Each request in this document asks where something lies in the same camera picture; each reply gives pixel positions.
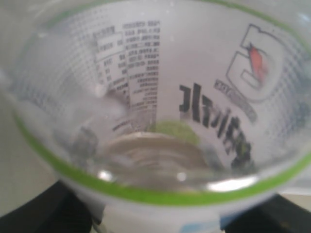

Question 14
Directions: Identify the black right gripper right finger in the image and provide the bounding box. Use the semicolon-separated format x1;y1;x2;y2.
220;195;311;233

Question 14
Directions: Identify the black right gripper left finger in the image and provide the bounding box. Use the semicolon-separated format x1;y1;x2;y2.
0;181;105;233

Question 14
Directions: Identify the clear plastic drink bottle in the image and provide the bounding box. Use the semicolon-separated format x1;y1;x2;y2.
0;0;311;233

